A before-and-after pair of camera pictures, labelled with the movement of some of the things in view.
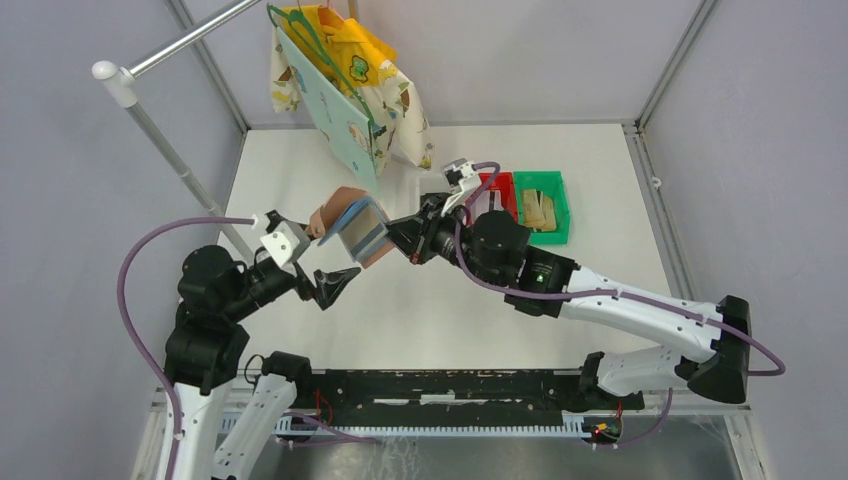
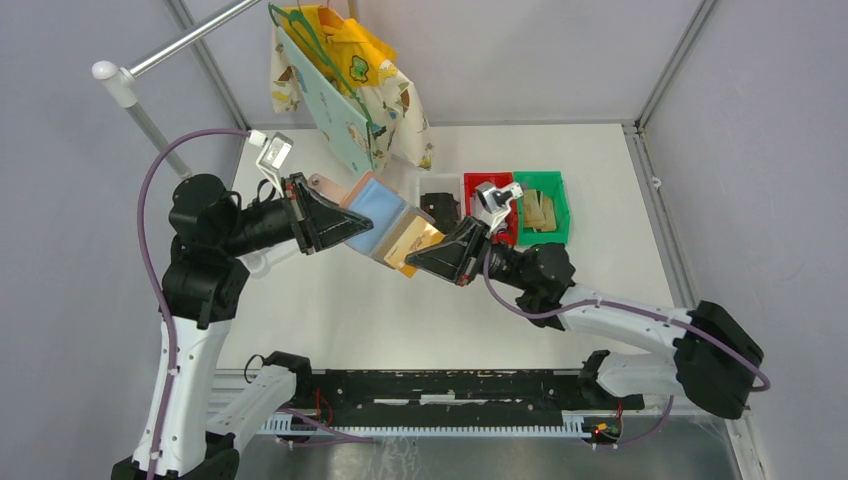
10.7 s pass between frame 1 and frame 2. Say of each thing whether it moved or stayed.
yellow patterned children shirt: stayed
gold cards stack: stayed
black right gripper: moved
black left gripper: moved
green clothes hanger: stayed
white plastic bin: stayed
